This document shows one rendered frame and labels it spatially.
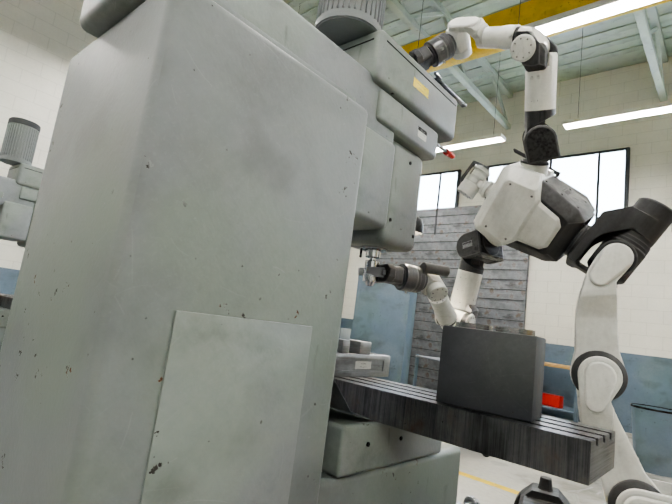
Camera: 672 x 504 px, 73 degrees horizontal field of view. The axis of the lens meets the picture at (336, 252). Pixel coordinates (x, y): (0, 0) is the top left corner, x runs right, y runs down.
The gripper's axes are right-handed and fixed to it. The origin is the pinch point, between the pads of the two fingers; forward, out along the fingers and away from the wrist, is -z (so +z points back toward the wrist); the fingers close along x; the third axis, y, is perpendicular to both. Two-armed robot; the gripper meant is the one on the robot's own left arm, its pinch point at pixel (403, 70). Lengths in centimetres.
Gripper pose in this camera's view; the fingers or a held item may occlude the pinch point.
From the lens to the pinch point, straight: 167.5
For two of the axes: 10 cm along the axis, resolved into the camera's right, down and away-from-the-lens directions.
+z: 8.4, -5.3, 1.0
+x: 0.0, 1.8, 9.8
